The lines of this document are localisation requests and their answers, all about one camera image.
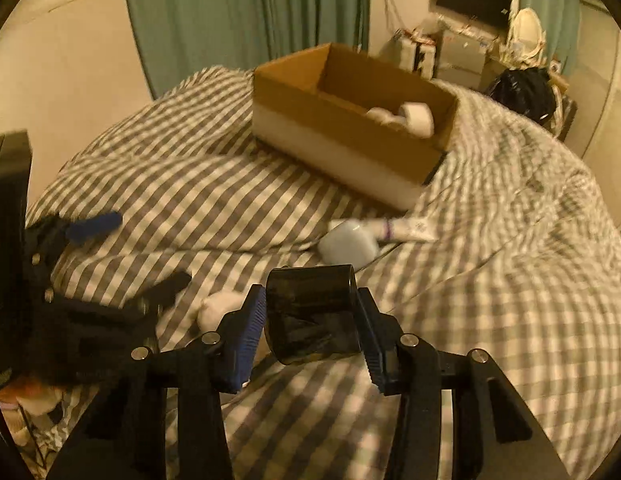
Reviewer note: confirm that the white tube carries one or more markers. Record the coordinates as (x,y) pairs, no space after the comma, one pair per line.
(405,230)

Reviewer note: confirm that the white tape roll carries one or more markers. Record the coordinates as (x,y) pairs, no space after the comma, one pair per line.
(418,119)

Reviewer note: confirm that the green curtain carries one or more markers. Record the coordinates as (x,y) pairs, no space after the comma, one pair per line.
(553,10)
(230,15)

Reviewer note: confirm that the white storage cabinet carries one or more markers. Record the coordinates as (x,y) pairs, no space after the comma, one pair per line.
(455,55)

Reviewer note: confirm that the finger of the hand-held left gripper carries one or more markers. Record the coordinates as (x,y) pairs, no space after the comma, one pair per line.
(160,287)
(93,226)

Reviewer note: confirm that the grey white checked blanket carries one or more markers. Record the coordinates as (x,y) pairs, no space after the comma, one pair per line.
(440,285)

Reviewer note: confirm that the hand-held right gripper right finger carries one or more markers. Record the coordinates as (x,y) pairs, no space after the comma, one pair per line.
(373,340)

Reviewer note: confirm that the brown cardboard box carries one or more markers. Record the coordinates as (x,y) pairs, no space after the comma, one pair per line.
(340,130)

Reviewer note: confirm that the black plastic bag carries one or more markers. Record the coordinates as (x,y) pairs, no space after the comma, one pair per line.
(523,92)

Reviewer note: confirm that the small white soft toy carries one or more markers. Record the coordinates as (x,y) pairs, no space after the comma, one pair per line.
(218,310)

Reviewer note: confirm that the black cylindrical container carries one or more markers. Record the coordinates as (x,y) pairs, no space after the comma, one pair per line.
(310,312)

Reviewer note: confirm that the white round object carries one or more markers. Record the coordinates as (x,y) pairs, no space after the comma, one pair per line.
(383,115)

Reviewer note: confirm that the white oval chair back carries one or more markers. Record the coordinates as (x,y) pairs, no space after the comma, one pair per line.
(525,35)

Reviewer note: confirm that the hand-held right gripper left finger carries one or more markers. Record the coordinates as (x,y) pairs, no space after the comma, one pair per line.
(248,332)

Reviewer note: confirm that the white rounded case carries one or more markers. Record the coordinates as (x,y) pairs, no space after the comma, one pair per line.
(348,247)

